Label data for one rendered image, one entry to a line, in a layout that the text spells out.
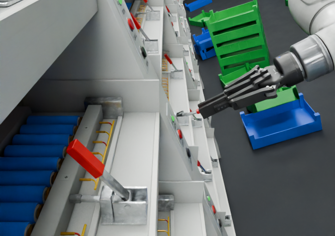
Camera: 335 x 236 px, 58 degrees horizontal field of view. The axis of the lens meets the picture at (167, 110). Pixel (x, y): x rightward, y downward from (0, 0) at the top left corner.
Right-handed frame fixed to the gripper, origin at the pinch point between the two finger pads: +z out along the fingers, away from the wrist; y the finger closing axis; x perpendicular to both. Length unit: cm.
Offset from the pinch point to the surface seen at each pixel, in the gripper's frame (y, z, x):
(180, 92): 16.4, 8.5, -0.6
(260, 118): 63, -8, -56
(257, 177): 27, 3, -55
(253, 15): 114, -31, -24
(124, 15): -21.2, 1.5, 30.9
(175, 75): 25.7, 9.2, 1.1
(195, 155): -15.9, 5.9, 0.9
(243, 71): 114, -12, -53
